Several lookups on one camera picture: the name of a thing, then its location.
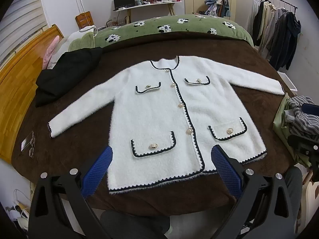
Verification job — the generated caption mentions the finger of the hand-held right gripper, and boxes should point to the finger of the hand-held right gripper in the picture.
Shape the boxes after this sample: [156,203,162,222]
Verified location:
[287,133,319,155]
[301,103,319,117]

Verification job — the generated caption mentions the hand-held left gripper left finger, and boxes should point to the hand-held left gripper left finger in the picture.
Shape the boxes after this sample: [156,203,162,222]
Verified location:
[28,146,114,239]

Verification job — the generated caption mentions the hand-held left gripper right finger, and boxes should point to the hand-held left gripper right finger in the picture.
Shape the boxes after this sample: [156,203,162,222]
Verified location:
[211,144,296,239]

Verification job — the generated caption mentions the white fuzzy black-trimmed cardigan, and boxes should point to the white fuzzy black-trimmed cardigan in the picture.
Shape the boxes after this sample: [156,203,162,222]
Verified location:
[48,55,286,195]

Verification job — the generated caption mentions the striped clothes pile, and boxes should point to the striped clothes pile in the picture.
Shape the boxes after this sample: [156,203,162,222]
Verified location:
[272,93,312,167]

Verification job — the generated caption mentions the row of hanging clothes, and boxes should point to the row of hanging clothes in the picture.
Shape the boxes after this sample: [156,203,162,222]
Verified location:
[245,0,302,71]

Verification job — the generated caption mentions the metal clothes rack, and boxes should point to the metal clothes rack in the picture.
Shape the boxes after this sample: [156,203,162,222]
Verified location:
[260,0,298,13]

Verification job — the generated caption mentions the pile of clothes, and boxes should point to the pile of clothes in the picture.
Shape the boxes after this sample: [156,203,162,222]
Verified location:
[205,0,231,18]

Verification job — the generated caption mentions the grey striped garment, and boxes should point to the grey striped garment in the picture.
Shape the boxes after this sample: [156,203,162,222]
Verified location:
[284,96,319,140]

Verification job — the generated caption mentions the white storage box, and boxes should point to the white storage box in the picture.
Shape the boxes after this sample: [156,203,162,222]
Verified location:
[276,71,297,91]

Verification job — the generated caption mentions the person's right leg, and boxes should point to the person's right leg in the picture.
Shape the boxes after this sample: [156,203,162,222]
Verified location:
[284,166,303,226]

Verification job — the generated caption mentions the eyeglasses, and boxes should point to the eyeglasses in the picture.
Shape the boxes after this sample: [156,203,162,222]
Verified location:
[28,131,37,159]

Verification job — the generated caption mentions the black garment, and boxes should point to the black garment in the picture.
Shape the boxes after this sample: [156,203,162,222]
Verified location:
[35,47,104,108]

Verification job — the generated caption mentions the pink cloth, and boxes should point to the pink cloth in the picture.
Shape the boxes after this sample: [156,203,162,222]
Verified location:
[42,35,60,69]

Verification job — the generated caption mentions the light green white towel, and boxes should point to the light green white towel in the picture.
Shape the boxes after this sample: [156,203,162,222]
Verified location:
[63,26,97,53]

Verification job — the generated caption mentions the wooden headboard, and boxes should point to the wooden headboard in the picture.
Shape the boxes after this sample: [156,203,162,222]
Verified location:
[0,24,65,110]

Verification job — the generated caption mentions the green panda-print blanket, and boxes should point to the green panda-print blanket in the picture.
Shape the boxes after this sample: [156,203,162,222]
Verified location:
[68,14,255,53]

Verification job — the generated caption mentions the orange wooden chair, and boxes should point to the orange wooden chair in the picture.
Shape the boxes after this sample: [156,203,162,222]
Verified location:
[75,11,95,30]

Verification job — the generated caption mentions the black laptop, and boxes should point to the black laptop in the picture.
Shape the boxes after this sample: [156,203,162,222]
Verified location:
[113,0,136,10]

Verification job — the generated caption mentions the white window blinds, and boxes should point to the white window blinds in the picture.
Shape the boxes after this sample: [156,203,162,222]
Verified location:
[0,0,49,65]

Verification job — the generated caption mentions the white desk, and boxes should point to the white desk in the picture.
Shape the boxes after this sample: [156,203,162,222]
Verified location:
[113,0,183,24]

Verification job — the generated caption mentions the white cable bundle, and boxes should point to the white cable bundle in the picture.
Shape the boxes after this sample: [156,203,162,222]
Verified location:
[10,189,32,229]

